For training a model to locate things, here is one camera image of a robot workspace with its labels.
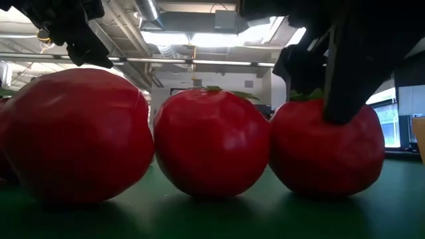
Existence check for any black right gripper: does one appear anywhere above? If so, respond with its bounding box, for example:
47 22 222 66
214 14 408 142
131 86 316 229
238 0 425 126

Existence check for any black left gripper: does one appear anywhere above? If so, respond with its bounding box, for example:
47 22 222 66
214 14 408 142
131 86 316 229
0 0 115 70

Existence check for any red toy tomato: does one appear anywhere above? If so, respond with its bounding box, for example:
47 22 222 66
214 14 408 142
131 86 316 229
268 88 386 198
0 86 16 187
0 68 156 204
152 85 272 198

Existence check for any bright window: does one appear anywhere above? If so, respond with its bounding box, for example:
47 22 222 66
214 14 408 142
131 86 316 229
365 86 402 149

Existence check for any long ceiling light bar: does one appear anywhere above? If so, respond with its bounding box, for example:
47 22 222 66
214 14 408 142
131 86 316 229
0 52 276 69

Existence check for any grey ceiling box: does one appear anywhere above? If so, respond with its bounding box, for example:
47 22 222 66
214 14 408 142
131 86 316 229
214 9 240 35

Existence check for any green table mat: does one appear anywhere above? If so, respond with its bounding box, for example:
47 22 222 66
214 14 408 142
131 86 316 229
0 158 425 239

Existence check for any yellow cable reel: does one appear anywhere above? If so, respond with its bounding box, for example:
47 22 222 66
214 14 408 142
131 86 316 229
35 29 53 44

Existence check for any round silver duct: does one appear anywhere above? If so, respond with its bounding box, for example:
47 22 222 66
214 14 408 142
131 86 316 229
134 0 161 22

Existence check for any slanted silver duct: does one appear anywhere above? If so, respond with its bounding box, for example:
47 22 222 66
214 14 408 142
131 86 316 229
247 16 308 47

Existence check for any black metal table frame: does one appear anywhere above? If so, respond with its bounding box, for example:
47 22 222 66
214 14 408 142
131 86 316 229
384 149 424 163

